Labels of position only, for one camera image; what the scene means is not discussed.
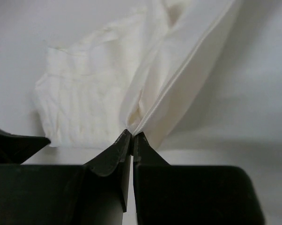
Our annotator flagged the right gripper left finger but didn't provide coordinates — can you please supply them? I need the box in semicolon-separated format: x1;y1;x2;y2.
0;129;131;225

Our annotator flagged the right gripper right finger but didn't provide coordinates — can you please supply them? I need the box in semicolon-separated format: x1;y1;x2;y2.
133;133;265;225

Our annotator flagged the white pleated skirt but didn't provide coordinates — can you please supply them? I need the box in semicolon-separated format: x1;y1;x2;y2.
35;0;242;149

